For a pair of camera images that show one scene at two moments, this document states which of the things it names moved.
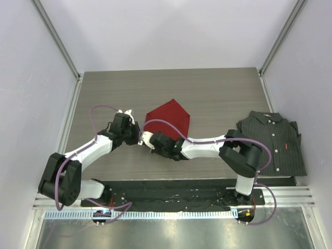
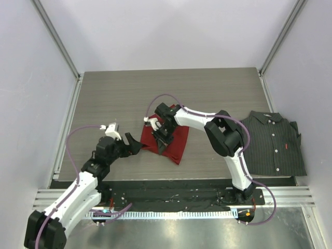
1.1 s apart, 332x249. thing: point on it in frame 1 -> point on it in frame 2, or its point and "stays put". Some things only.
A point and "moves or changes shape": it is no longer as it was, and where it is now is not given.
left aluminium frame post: [57, 38] stays put
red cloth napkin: [173, 112] moves or changes shape
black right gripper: [156, 151] -> [161, 140]
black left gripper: [136, 131] -> [134, 146]
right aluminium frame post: [284, 30] stays put
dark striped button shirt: [282, 137] stays put
